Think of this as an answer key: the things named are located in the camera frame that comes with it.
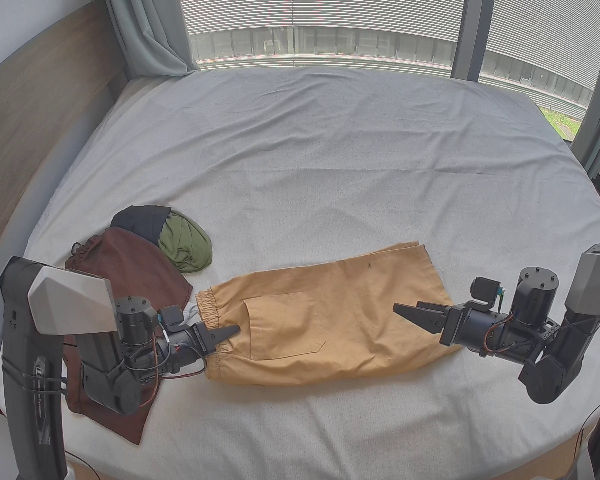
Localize green garment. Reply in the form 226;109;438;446
157;210;214;273

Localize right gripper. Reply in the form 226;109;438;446
392;301;497;355

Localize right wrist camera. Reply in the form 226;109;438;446
469;277;506;314

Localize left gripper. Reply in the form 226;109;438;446
171;321;219;365

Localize brown garment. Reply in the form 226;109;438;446
62;225;195;446

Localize tan shorts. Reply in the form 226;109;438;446
195;240;463;386

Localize bed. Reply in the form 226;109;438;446
0;0;600;480

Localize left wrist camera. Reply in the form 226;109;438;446
157;305;191;331

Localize black garment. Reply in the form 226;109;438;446
111;205;173;246

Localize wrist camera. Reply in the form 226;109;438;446
469;277;506;314
157;305;191;331

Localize window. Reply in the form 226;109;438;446
172;0;600;144

